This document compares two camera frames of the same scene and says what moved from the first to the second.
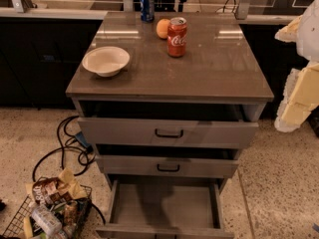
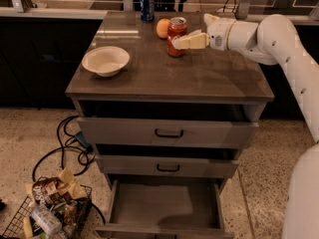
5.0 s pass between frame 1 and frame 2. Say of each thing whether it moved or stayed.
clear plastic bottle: stayed
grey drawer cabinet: stayed
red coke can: stayed
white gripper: moved
